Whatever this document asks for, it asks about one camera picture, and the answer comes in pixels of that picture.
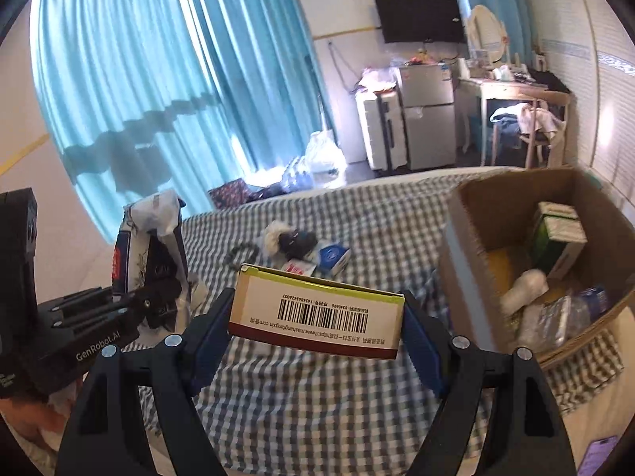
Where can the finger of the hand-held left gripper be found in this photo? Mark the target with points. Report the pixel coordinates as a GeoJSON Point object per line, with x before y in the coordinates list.
{"type": "Point", "coordinates": [79, 300]}
{"type": "Point", "coordinates": [158, 302]}

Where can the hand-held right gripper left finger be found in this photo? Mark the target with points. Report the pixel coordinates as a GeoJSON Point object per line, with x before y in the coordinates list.
{"type": "Point", "coordinates": [213, 337]}

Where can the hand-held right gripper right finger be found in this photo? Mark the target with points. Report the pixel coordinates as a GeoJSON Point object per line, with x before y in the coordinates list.
{"type": "Point", "coordinates": [421, 352]}

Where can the patterned tissue pack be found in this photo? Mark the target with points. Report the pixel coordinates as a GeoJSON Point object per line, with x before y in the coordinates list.
{"type": "Point", "coordinates": [149, 228]}

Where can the brown and yellow box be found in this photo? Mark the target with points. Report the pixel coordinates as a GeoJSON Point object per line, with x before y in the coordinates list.
{"type": "Point", "coordinates": [317, 312]}

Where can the white bottle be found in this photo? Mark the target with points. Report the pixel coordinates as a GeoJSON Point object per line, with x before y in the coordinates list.
{"type": "Point", "coordinates": [526, 287]}

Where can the cardboard box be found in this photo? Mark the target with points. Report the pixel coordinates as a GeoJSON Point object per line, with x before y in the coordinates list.
{"type": "Point", "coordinates": [476, 218]}

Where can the clear plastic water bottle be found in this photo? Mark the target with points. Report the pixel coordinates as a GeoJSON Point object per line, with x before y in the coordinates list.
{"type": "Point", "coordinates": [565, 312]}

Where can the green and white box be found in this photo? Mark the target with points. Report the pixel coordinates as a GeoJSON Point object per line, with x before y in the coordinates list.
{"type": "Point", "coordinates": [555, 243]}

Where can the person's left forearm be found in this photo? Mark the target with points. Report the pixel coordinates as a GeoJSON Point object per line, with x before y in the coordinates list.
{"type": "Point", "coordinates": [30, 426]}

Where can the red and white small packet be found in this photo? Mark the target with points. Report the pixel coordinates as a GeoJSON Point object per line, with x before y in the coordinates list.
{"type": "Point", "coordinates": [297, 267]}

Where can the black and white furry item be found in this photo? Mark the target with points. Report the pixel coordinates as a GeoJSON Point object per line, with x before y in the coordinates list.
{"type": "Point", "coordinates": [297, 243]}

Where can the dark floral cloth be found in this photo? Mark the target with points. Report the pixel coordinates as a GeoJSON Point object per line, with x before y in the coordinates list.
{"type": "Point", "coordinates": [230, 193]}

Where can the blue face mask pack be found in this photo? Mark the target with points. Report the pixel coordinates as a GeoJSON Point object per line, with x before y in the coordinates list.
{"type": "Point", "coordinates": [333, 255]}

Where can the green checked blanket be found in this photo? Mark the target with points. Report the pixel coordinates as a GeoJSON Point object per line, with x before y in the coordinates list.
{"type": "Point", "coordinates": [347, 208]}

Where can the pack of water bottles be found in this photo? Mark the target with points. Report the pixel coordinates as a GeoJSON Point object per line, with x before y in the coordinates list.
{"type": "Point", "coordinates": [295, 173]}

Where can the purple phone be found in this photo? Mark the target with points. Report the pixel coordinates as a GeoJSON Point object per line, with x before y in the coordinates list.
{"type": "Point", "coordinates": [598, 453]}

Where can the white plastic bag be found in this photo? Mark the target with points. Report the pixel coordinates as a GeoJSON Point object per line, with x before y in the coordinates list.
{"type": "Point", "coordinates": [322, 153]}

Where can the white suitcase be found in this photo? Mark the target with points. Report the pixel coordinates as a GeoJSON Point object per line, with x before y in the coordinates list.
{"type": "Point", "coordinates": [379, 129]}

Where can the wooden chair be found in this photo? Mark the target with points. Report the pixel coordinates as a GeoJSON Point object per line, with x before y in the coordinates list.
{"type": "Point", "coordinates": [533, 146]}

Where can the silver fridge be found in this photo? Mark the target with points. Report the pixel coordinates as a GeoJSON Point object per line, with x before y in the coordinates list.
{"type": "Point", "coordinates": [426, 109]}

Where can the pile of clothes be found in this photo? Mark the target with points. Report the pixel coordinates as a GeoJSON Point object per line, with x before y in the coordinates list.
{"type": "Point", "coordinates": [536, 119]}

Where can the wooden dressing desk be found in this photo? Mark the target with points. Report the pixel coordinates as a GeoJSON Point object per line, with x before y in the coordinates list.
{"type": "Point", "coordinates": [501, 88]}

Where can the pink and white bags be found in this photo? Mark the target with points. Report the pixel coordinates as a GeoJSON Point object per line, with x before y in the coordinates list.
{"type": "Point", "coordinates": [372, 78]}

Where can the white wardrobe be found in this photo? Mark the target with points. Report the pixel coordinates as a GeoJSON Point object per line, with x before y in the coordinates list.
{"type": "Point", "coordinates": [610, 109]}

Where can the oval white mirror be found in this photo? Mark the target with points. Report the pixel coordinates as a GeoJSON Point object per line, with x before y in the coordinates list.
{"type": "Point", "coordinates": [483, 29]}

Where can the black television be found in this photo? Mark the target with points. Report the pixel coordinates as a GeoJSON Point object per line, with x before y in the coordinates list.
{"type": "Point", "coordinates": [419, 17]}

